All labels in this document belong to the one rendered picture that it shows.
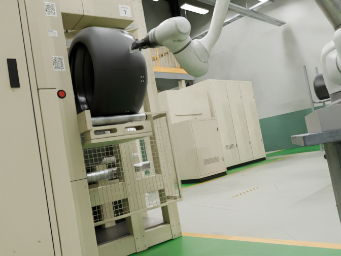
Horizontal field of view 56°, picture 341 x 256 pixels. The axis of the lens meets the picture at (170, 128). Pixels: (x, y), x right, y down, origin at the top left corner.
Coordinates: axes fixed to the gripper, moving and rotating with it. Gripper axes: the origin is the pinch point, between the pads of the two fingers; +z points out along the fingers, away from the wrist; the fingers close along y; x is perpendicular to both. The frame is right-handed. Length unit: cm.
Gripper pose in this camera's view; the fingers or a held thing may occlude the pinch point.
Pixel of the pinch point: (133, 48)
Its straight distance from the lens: 169.9
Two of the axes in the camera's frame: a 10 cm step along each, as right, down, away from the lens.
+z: -5.9, 0.2, 8.1
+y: -8.0, 1.0, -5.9
